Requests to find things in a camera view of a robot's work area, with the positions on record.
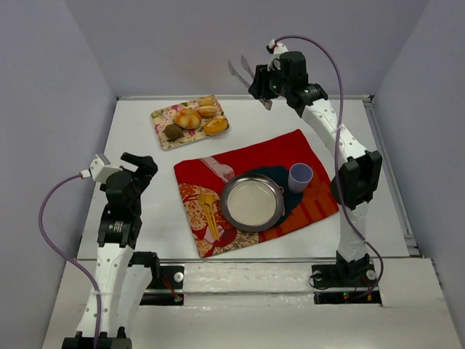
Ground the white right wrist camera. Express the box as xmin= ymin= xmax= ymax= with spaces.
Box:
xmin=267 ymin=39 xmax=288 ymax=71

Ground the silver metal plate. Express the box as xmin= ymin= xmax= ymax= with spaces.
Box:
xmin=220 ymin=174 xmax=285 ymax=233

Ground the orange glazed bagel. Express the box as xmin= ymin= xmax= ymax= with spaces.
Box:
xmin=203 ymin=118 xmax=229 ymax=135

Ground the large orange-glazed bread roll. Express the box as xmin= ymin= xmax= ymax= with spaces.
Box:
xmin=174 ymin=108 xmax=202 ymax=129

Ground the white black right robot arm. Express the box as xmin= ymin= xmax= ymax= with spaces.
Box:
xmin=248 ymin=45 xmax=382 ymax=262

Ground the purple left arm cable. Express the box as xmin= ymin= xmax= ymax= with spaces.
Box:
xmin=38 ymin=173 xmax=102 ymax=349

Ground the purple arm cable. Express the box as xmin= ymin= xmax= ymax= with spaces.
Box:
xmin=275 ymin=35 xmax=384 ymax=301
xmin=38 ymin=173 xmax=102 ymax=349

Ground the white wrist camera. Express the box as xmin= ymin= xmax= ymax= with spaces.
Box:
xmin=80 ymin=153 xmax=122 ymax=184
xmin=267 ymin=39 xmax=288 ymax=71

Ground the yellow fork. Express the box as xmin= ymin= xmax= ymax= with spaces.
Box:
xmin=198 ymin=192 xmax=219 ymax=241

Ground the floral rectangular tray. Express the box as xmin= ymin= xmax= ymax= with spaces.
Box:
xmin=150 ymin=95 xmax=230 ymax=151

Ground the red patterned placemat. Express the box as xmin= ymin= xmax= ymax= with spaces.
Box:
xmin=174 ymin=129 xmax=339 ymax=258

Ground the small pale round bun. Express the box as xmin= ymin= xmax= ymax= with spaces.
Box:
xmin=198 ymin=95 xmax=216 ymax=107

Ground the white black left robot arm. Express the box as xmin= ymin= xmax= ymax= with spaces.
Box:
xmin=76 ymin=153 xmax=159 ymax=337

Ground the brown chocolate swirl bread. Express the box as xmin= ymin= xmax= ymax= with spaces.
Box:
xmin=163 ymin=124 xmax=184 ymax=142

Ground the lavender plastic cup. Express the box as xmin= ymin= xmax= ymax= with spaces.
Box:
xmin=288 ymin=163 xmax=313 ymax=193

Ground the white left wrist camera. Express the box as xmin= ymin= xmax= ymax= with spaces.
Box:
xmin=80 ymin=153 xmax=122 ymax=184

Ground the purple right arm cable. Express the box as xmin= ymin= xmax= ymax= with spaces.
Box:
xmin=275 ymin=35 xmax=384 ymax=301

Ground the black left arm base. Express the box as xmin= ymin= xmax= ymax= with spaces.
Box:
xmin=61 ymin=326 xmax=132 ymax=349

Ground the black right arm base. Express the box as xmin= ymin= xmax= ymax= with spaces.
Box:
xmin=308 ymin=252 xmax=381 ymax=305

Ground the sesame sandwich bun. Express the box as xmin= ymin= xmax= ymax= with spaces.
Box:
xmin=196 ymin=105 xmax=219 ymax=119

